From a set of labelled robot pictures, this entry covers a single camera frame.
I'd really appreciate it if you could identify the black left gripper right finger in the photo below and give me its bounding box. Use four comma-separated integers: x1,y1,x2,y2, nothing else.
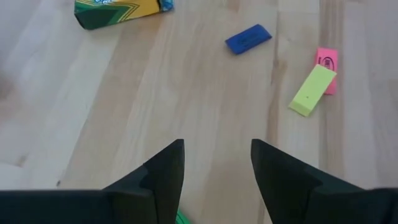
251,139,369,224

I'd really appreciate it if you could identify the pink eraser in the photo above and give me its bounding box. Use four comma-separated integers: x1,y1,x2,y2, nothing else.
313,47,339,96

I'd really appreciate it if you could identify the blue eraser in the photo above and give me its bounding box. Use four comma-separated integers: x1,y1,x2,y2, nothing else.
224,24,273,56

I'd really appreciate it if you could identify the yellow green crayon box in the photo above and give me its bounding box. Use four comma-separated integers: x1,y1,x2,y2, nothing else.
73,0,175,31

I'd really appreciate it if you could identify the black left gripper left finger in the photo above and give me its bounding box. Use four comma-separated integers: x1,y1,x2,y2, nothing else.
104,139,186,224

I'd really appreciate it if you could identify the yellow eraser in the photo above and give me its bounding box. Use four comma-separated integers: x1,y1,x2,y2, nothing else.
288,63,338,118

